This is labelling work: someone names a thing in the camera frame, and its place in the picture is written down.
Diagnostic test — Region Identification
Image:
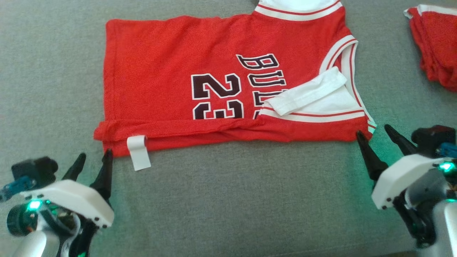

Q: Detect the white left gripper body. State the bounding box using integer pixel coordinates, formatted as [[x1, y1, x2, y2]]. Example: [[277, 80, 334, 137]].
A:
[[6, 180, 115, 257]]

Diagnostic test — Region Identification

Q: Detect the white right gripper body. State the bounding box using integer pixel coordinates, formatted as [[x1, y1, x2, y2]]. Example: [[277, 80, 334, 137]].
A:
[[371, 153, 457, 248]]

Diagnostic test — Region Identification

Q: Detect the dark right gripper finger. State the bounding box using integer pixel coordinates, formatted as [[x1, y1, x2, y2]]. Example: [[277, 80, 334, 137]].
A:
[[356, 130, 389, 181], [384, 124, 418, 156]]

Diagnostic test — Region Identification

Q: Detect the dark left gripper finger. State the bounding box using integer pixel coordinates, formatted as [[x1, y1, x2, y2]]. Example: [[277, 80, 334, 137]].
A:
[[89, 148, 114, 206], [62, 153, 87, 181]]

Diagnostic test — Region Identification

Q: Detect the red basketball shorts white trim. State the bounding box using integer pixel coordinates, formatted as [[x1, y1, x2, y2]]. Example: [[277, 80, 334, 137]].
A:
[[403, 4, 457, 92]]

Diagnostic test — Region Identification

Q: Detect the red basketball jersey number 23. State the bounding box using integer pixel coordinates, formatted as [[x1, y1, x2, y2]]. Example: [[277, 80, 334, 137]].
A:
[[94, 0, 377, 171]]

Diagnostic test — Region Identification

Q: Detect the right cable with blue connector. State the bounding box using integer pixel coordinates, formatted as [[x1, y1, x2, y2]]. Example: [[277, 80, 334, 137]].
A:
[[435, 142, 457, 158]]

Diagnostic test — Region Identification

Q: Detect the cable with blue connector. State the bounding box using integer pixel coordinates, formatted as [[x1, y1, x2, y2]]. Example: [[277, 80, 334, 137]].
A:
[[0, 177, 36, 203], [435, 142, 457, 158]]

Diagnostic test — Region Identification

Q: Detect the left cable with blue connector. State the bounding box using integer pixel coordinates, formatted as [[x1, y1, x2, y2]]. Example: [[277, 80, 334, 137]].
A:
[[0, 177, 36, 203]]

